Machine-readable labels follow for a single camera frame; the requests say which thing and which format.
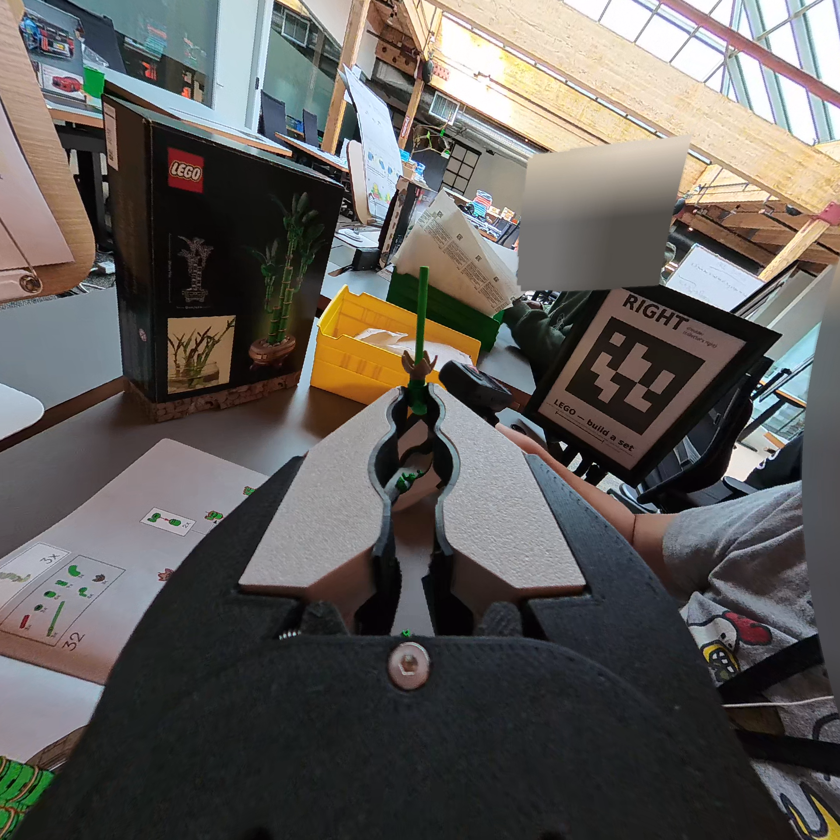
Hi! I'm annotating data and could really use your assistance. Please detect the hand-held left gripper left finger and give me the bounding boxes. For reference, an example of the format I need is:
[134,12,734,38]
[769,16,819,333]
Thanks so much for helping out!
[239,386,404,636]

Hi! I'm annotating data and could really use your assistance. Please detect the whiteboard with writing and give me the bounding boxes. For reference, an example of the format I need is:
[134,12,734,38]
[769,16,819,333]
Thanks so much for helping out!
[666,244,767,315]

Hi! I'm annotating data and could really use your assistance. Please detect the grey printed t-shirt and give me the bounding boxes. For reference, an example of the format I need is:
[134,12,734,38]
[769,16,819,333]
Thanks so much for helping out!
[663,482,840,840]

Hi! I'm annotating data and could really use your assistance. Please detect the person's right forearm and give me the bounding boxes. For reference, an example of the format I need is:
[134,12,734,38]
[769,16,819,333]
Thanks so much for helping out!
[571,482,680,598]

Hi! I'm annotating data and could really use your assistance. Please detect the green lego stem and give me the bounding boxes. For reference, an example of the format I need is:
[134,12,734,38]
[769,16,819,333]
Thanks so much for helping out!
[402,266,439,416]

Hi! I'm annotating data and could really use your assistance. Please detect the folded white paper sheets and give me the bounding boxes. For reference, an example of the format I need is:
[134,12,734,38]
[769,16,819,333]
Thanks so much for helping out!
[394,190,519,316]

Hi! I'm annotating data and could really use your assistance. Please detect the black harness strap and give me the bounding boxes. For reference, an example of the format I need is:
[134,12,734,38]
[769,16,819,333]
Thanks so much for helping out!
[715,633,840,772]

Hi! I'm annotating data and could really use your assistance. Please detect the white flip chart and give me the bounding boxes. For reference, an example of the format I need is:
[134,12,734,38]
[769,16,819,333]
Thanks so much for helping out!
[340,64,404,224]

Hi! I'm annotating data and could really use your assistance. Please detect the wooden document stand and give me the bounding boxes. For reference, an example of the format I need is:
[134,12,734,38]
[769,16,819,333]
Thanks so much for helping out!
[0,0,97,442]

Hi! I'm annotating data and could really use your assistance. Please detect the green plastic bin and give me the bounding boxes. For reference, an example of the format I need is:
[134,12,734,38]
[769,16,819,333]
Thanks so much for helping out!
[386,269,506,352]

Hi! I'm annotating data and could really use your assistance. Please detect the person's right hand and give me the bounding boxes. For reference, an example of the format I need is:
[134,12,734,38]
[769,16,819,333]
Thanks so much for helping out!
[495,422,578,490]

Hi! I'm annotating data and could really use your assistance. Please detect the yellow plastic bin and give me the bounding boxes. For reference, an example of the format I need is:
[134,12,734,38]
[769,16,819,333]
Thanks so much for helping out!
[310,285,482,404]

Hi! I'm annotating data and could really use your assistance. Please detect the toy car set box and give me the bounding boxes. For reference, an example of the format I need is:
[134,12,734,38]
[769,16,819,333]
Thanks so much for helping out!
[20,8,86,96]

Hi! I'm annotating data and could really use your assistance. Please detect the black office chair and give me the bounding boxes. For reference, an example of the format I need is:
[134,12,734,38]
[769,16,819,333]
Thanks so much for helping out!
[640,357,775,513]

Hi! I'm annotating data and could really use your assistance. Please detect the lego instruction booklet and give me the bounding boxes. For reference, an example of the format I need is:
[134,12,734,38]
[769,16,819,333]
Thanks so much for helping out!
[0,438,269,840]

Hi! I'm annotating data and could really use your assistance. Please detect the white plastic bag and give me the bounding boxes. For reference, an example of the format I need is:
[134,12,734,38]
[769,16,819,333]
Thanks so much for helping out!
[354,328,473,365]

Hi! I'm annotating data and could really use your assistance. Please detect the black lego set box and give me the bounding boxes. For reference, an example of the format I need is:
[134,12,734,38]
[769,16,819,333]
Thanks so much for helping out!
[101,95,345,421]

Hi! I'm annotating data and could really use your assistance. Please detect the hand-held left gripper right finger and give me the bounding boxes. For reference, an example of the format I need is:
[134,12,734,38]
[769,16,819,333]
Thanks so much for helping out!
[425,386,587,636]

